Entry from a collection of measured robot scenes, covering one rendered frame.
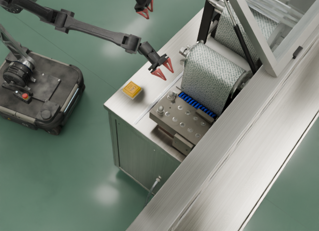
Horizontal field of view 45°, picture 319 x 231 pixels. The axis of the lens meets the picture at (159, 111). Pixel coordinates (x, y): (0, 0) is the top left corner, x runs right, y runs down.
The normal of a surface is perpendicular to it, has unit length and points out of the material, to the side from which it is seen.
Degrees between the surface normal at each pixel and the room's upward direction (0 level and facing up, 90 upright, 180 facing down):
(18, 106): 0
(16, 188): 0
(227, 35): 92
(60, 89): 0
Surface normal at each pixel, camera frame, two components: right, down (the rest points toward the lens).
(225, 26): -0.62, 0.68
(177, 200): 0.06, -0.49
